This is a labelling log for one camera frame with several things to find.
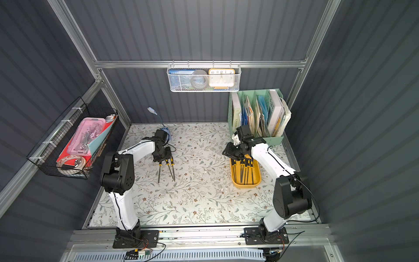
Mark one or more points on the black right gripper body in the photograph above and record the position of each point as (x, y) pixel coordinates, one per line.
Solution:
(237, 155)

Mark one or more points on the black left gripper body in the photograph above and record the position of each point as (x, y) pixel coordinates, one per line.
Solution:
(165, 157)

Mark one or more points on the file tool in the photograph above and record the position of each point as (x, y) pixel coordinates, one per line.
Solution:
(172, 169)
(159, 172)
(169, 167)

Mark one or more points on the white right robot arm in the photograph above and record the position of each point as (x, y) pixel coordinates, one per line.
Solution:
(291, 194)

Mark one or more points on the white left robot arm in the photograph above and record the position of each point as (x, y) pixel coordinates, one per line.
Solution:
(118, 174)

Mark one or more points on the yellow plastic storage tray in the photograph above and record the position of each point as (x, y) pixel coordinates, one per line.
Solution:
(245, 173)

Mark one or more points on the green file organizer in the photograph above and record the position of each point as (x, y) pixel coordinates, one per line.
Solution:
(251, 108)

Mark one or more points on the pink plastic tool case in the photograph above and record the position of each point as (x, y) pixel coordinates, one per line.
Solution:
(88, 130)

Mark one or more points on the blue box in mesh basket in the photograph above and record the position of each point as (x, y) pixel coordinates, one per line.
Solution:
(180, 79)

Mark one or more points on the white book in organizer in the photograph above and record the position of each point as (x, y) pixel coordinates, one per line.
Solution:
(279, 114)

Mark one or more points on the yellow white clock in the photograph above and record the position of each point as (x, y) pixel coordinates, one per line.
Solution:
(221, 78)

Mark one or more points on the grey tape roll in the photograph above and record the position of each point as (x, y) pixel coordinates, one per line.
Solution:
(199, 79)

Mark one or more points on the red folder in basket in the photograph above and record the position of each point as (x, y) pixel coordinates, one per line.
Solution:
(74, 162)

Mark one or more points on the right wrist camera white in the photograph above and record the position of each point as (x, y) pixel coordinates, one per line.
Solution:
(235, 139)

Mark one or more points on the white mesh wall basket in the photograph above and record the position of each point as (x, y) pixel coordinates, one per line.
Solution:
(236, 67)

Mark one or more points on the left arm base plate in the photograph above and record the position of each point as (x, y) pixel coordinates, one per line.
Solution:
(135, 239)

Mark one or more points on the black wire wall basket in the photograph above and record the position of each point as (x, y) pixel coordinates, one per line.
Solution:
(50, 147)

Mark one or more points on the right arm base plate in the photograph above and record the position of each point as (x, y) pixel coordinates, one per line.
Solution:
(256, 236)

